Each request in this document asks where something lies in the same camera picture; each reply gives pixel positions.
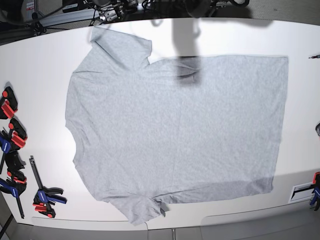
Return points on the blue bar clamp front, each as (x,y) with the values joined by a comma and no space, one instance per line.
(45,197)

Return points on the blue red clamp lower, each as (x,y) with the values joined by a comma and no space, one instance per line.
(16,182)

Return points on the blue red clamp middle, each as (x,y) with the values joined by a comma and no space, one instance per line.
(12,141)

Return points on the red black clamp top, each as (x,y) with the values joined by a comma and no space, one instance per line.
(8,102)

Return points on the white label plate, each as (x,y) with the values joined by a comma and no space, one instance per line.
(301,192)

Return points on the grey T-shirt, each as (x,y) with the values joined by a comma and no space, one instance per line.
(175,131)

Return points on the blue red clamp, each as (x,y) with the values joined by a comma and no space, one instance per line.
(12,141)
(16,182)

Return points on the dark object right edge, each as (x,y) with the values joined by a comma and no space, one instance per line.
(317,129)

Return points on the aluminium rail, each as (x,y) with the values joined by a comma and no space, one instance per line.
(106,14)

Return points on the blue clamp right edge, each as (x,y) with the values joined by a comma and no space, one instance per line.
(316,191)

